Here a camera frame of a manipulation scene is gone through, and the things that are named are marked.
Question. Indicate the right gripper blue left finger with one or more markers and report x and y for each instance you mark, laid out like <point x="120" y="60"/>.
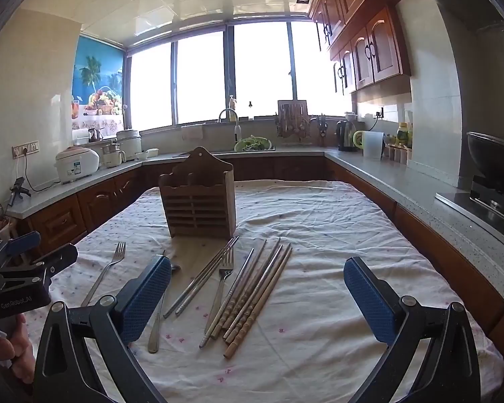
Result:
<point x="64" y="370"/>

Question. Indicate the gas stove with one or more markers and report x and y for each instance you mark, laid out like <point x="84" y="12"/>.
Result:
<point x="483" y="204"/>

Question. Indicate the tropical fruit poster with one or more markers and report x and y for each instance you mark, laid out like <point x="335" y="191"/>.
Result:
<point x="97" y="89"/>

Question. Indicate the wooden knife rack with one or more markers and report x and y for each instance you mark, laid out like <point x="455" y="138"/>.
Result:
<point x="292" y="119"/>

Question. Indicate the white plastic pitcher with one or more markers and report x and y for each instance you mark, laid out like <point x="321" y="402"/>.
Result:
<point x="369" y="142"/>

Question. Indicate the wooden utensil holder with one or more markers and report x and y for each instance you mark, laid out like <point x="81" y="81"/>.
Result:
<point x="198" y="197"/>

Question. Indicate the green bowl of vegetables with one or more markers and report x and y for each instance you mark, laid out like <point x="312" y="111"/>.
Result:
<point x="253" y="143"/>

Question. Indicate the small white blender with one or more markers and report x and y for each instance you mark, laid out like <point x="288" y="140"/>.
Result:
<point x="112" y="155"/>

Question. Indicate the white floral tablecloth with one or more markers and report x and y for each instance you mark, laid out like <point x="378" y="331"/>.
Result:
<point x="310" y="342"/>

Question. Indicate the steel chopstick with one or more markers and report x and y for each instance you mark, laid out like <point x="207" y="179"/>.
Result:
<point x="207" y="270"/>
<point x="194" y="292"/>
<point x="213" y="328"/>

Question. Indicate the black electric kettle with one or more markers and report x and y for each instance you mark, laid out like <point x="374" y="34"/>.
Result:
<point x="344" y="135"/>

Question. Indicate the person's left hand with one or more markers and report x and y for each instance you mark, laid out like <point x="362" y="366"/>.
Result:
<point x="19" y="347"/>

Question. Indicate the upper wooden cabinets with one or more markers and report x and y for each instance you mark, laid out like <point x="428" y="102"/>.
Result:
<point x="365" y="41"/>

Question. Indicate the black wok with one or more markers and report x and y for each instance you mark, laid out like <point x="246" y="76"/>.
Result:
<point x="488" y="154"/>

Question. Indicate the dish soap bottle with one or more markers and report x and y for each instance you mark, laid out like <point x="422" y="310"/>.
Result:
<point x="232" y="103"/>

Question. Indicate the yellow oil bottle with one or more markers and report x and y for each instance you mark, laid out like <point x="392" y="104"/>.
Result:
<point x="402" y="135"/>

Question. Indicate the chrome sink faucet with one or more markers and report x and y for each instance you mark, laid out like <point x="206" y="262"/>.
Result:
<point x="231" y="116"/>

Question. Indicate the wooden chopstick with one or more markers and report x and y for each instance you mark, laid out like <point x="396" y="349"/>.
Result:
<point x="234" y="302"/>
<point x="251" y="289"/>
<point x="232" y="348"/>
<point x="257" y="293"/>

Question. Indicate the white steamer pot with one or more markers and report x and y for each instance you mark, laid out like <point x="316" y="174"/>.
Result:
<point x="130" y="142"/>

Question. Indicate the white rice cooker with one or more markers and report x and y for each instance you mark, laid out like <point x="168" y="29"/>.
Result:
<point x="76" y="162"/>

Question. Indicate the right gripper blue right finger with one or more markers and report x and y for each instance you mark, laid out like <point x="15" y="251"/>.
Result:
<point x="449" y="371"/>

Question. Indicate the steel fork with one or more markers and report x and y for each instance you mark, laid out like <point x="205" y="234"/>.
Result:
<point x="225" y="270"/>
<point x="117" y="258"/>

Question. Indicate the steel spoon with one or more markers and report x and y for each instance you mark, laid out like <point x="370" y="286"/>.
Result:
<point x="153" y="341"/>

